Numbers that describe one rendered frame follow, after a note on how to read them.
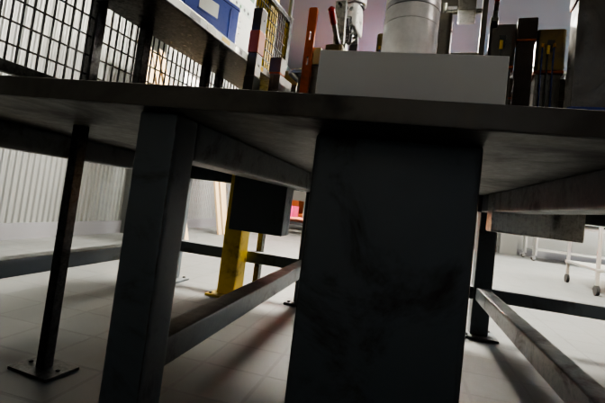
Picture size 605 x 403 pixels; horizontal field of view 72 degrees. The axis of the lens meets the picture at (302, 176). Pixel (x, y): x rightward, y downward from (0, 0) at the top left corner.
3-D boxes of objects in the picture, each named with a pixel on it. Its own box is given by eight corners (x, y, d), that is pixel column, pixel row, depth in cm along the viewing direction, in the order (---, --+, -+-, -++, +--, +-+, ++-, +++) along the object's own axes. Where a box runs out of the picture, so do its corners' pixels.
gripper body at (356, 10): (362, -3, 151) (358, 27, 150) (367, 11, 161) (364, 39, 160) (342, -2, 154) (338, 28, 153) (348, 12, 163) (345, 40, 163)
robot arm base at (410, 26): (448, 76, 79) (457, -14, 82) (351, 76, 86) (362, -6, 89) (449, 109, 97) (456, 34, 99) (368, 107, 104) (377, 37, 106)
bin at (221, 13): (237, 46, 144) (241, 9, 145) (169, 4, 117) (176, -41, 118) (201, 49, 152) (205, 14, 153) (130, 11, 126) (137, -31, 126)
